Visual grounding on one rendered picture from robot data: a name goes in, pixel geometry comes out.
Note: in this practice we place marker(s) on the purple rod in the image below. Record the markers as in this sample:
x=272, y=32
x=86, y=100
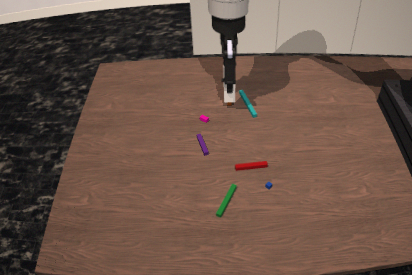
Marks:
x=202, y=144

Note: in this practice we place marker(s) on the green rod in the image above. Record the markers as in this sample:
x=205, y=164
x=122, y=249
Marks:
x=226, y=200

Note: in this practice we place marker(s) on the red rod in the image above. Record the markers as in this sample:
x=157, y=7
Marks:
x=254, y=165

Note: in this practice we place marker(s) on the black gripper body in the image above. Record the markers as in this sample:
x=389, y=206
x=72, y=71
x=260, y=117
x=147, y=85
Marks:
x=228, y=28

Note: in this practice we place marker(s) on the turquoise rod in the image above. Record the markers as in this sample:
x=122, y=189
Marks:
x=247, y=103

